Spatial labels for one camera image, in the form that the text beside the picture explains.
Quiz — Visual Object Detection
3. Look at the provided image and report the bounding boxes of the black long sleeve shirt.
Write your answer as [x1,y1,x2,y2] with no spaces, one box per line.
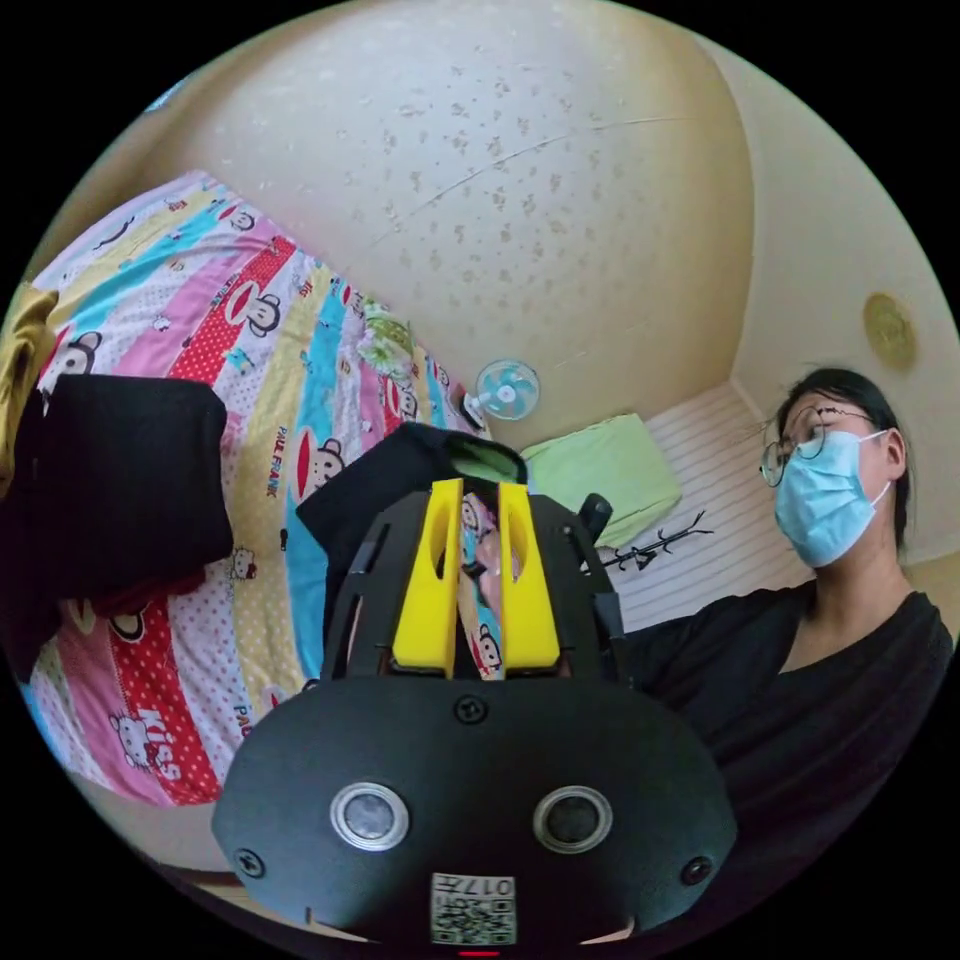
[296,421,529,625]

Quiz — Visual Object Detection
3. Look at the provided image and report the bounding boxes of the small light blue fan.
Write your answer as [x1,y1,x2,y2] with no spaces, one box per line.
[458,359,541,430]

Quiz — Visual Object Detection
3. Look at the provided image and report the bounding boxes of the person's body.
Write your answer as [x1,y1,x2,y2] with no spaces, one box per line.
[622,365,958,931]

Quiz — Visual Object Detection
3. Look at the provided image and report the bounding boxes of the round yellow ceiling lamp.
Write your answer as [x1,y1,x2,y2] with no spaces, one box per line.
[862,292,919,374]

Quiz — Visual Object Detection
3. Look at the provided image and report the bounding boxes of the floral pillow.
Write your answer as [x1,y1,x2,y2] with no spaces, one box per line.
[355,303,418,384]

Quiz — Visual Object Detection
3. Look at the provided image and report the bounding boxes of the pile of clothes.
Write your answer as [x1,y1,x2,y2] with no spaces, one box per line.
[0,284,236,676]

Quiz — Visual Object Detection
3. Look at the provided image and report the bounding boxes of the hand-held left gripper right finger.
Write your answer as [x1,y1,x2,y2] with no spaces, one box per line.
[497,482,562,681]

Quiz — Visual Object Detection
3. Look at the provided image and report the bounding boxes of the light green pillow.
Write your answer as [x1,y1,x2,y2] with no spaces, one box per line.
[520,412,684,550]

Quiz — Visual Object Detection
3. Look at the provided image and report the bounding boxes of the bed with cartoon printed sheet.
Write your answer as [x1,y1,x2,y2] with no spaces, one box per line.
[14,170,526,808]

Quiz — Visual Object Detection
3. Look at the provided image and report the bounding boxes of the black branch-shaped coat rack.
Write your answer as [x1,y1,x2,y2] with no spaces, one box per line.
[599,509,715,573]

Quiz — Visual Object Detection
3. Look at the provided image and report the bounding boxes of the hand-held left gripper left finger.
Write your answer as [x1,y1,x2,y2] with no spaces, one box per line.
[392,478,465,678]

